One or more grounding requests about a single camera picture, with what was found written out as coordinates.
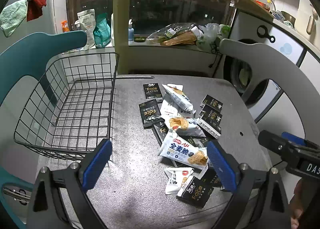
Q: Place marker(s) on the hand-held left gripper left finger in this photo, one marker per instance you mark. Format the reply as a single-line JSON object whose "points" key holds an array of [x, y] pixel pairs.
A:
{"points": [[97, 164]]}

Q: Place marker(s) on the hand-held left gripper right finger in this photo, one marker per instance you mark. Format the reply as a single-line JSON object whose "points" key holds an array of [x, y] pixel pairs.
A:
{"points": [[221, 166]]}

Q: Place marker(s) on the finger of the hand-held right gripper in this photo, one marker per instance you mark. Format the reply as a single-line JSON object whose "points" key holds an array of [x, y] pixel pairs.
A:
{"points": [[272, 141], [293, 138]]}

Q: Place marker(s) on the blue white cracker packet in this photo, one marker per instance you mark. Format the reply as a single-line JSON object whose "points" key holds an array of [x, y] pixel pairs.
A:
{"points": [[178, 98], [178, 123], [178, 150]]}

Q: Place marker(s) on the small white snack packet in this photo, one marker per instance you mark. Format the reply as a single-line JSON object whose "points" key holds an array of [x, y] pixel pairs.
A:
{"points": [[173, 181]]}

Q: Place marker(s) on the person's right hand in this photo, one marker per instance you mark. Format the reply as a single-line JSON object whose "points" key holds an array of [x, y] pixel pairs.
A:
{"points": [[297, 204]]}

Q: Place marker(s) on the grey chair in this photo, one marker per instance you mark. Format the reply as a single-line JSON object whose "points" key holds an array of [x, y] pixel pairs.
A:
{"points": [[282, 66]]}

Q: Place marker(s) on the black figure-eight hook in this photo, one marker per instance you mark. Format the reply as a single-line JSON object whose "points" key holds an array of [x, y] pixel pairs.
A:
{"points": [[262, 31]]}

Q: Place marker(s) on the steel pot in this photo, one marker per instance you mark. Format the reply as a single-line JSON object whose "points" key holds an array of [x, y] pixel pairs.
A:
{"points": [[288, 18]]}

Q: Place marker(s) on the white washing machine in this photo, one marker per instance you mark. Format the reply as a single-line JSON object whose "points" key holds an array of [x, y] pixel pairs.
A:
{"points": [[246, 23]]}

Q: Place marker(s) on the white kitchen appliance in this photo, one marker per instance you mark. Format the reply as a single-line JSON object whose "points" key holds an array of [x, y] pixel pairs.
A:
{"points": [[305, 16]]}

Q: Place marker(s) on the patterned bowl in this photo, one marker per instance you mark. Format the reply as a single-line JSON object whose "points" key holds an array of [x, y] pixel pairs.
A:
{"points": [[277, 16]]}

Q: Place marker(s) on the white green plastic bag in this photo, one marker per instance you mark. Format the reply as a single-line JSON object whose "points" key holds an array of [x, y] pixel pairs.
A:
{"points": [[210, 34]]}

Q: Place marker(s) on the teal chair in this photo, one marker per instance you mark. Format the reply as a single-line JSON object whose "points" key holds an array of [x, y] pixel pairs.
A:
{"points": [[30, 51]]}

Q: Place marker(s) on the green dish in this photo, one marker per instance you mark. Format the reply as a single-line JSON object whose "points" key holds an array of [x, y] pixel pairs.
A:
{"points": [[139, 39]]}

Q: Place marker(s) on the teal stand-up pouch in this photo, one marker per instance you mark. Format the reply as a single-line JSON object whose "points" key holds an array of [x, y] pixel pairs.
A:
{"points": [[102, 31]]}

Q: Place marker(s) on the white plastic jug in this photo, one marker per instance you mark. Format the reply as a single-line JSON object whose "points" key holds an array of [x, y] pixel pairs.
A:
{"points": [[112, 29]]}

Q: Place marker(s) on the blue pump bottle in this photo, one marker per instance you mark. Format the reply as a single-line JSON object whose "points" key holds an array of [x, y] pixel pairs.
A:
{"points": [[131, 31]]}

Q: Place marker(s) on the glass bowl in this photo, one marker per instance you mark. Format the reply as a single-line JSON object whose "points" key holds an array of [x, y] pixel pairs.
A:
{"points": [[266, 3]]}

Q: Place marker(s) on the clear bag of groceries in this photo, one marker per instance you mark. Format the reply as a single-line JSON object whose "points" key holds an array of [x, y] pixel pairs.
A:
{"points": [[175, 36]]}

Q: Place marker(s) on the pale detergent pouch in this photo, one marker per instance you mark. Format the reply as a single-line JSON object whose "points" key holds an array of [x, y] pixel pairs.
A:
{"points": [[78, 25]]}

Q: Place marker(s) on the orange spray bottle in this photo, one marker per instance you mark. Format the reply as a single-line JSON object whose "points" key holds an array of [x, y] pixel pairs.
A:
{"points": [[64, 26]]}

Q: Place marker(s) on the pale yellow shelf unit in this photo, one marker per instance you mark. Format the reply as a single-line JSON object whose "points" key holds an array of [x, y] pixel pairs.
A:
{"points": [[121, 19]]}

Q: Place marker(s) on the white refrigerator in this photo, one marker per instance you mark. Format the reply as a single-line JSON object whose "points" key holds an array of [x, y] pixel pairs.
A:
{"points": [[58, 11]]}

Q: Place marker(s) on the red towel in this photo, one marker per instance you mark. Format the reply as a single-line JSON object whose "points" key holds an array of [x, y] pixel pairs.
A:
{"points": [[36, 7]]}

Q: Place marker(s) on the green towel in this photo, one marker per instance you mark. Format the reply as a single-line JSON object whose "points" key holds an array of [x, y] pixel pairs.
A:
{"points": [[13, 16]]}

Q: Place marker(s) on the dark glass window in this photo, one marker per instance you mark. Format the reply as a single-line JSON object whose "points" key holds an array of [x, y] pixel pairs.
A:
{"points": [[162, 7]]}

